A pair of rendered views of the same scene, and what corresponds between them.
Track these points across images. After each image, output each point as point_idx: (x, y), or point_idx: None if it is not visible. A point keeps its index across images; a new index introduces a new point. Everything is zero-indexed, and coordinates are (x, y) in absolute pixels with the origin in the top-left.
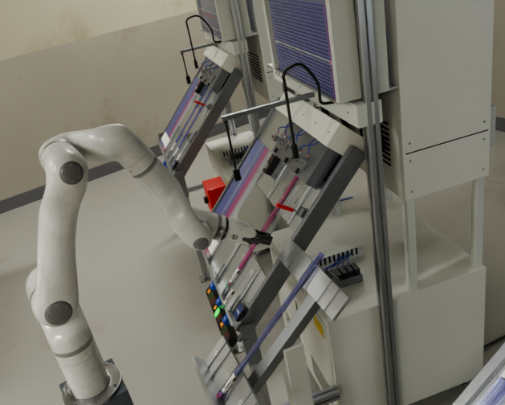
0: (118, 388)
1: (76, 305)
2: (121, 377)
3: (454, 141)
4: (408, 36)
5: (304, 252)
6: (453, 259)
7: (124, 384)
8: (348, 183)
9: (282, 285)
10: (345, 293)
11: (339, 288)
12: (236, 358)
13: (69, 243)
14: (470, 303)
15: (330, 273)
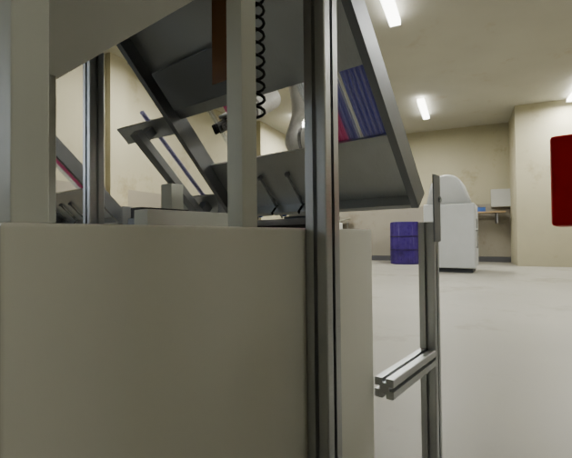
0: (290, 215)
1: (286, 141)
2: (296, 214)
3: None
4: None
5: (160, 117)
6: None
7: (289, 216)
8: (125, 57)
9: (198, 170)
10: (120, 128)
11: (125, 126)
12: (210, 194)
13: (291, 104)
14: None
15: (137, 130)
